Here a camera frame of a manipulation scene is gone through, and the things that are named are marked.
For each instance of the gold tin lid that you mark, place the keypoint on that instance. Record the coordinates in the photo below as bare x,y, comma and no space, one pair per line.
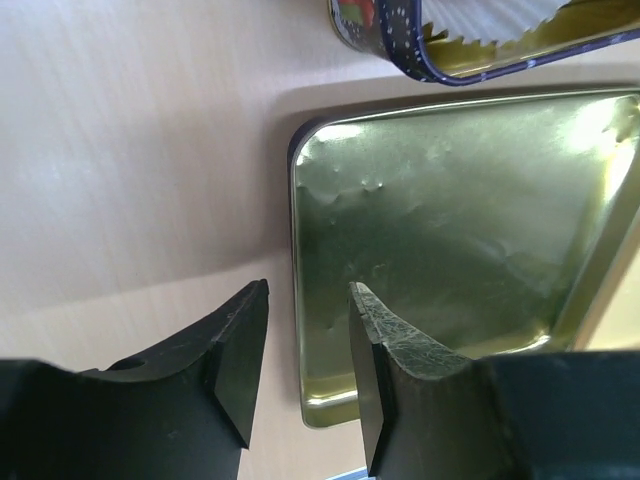
498,222

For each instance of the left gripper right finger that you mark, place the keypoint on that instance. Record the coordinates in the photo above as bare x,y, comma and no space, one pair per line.
428,412

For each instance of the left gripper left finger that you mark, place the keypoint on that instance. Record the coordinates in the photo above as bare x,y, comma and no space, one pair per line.
180,409

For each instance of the white paper cup liner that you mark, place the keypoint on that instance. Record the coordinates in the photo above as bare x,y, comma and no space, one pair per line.
488,21

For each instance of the square cookie tin box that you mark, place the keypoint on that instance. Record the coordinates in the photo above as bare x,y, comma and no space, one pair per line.
459,43

